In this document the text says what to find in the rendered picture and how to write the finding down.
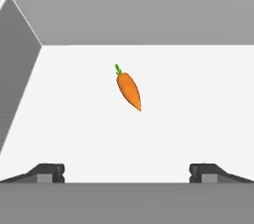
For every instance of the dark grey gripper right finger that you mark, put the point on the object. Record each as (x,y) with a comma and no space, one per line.
(204,170)

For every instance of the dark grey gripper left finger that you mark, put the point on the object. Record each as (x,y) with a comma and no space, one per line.
(49,170)

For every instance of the white fridge drawer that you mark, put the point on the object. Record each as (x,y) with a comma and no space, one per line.
(132,129)

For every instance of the orange carrot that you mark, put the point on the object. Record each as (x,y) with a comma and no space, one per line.
(129,89)

